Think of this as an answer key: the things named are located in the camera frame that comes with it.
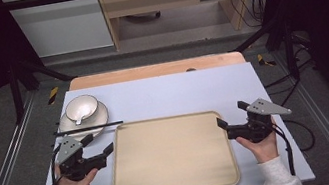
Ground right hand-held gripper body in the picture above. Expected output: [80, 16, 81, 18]
[221, 93, 297, 149]

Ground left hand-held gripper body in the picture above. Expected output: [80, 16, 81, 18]
[53, 129, 111, 185]

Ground person's right hand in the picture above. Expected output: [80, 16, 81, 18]
[233, 118, 282, 168]

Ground black chopstick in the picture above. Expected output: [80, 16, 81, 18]
[56, 120, 124, 136]
[53, 122, 116, 138]

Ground white ceramic spoon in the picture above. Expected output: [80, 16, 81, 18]
[72, 105, 95, 127]

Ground white ceramic plate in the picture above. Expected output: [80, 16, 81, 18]
[55, 99, 113, 145]

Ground white ceramic bowl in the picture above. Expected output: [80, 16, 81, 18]
[62, 92, 102, 127]

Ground yellow black floor tape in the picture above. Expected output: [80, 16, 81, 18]
[45, 86, 63, 107]
[255, 51, 278, 70]

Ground beige rectangular tray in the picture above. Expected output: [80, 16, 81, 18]
[100, 105, 243, 185]

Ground black metal stand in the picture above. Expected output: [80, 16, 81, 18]
[5, 51, 85, 126]
[227, 12, 304, 92]

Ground wooden table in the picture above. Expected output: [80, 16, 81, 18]
[67, 49, 247, 93]

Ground white cabinet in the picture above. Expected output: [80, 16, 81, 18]
[0, 0, 115, 64]

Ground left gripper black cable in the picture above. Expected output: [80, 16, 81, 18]
[38, 144, 68, 185]

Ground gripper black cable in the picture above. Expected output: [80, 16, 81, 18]
[38, 144, 68, 185]
[270, 121, 298, 179]

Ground black floor cables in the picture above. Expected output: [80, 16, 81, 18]
[259, 44, 321, 110]

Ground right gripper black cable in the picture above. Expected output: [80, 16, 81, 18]
[270, 121, 298, 179]

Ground black floor cable loop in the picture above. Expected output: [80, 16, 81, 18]
[282, 114, 318, 155]

